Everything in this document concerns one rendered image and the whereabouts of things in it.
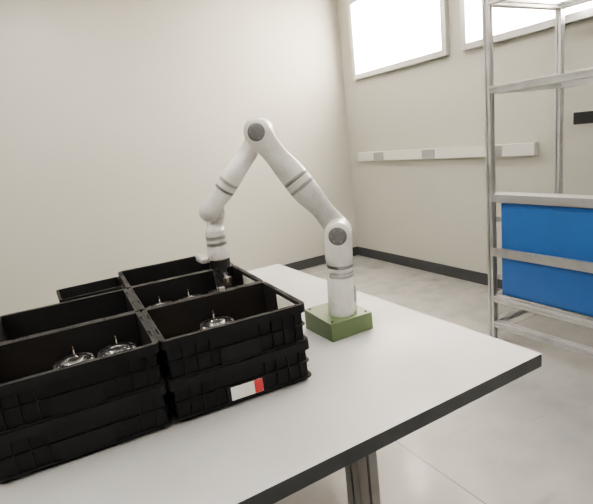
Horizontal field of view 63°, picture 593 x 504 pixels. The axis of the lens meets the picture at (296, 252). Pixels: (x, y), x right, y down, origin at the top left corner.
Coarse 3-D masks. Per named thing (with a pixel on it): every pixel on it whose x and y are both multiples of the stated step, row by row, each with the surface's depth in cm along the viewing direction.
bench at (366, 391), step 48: (288, 288) 226; (384, 336) 161; (432, 336) 157; (480, 336) 153; (336, 384) 134; (384, 384) 131; (432, 384) 128; (480, 384) 126; (192, 432) 119; (240, 432) 116; (288, 432) 114; (336, 432) 112; (384, 432) 111; (48, 480) 107; (96, 480) 105; (144, 480) 103; (192, 480) 101; (240, 480) 100; (288, 480) 99
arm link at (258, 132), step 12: (252, 120) 152; (264, 120) 153; (252, 132) 153; (264, 132) 152; (252, 144) 154; (264, 144) 153; (276, 144) 153; (264, 156) 155; (276, 156) 154; (288, 156) 155; (276, 168) 156; (288, 168) 155; (300, 168) 156; (288, 180) 156
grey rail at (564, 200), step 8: (496, 192) 288; (504, 192) 285; (512, 192) 282; (520, 192) 278; (488, 200) 287; (496, 200) 282; (504, 200) 277; (512, 200) 273; (520, 200) 269; (528, 200) 264; (536, 200) 260; (544, 200) 256; (552, 200) 253; (560, 200) 249; (568, 200) 245; (576, 200) 242; (584, 200) 238; (592, 200) 235
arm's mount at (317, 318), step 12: (312, 312) 171; (324, 312) 170; (360, 312) 168; (312, 324) 171; (324, 324) 163; (336, 324) 161; (348, 324) 163; (360, 324) 166; (372, 324) 169; (324, 336) 165; (336, 336) 162; (348, 336) 164
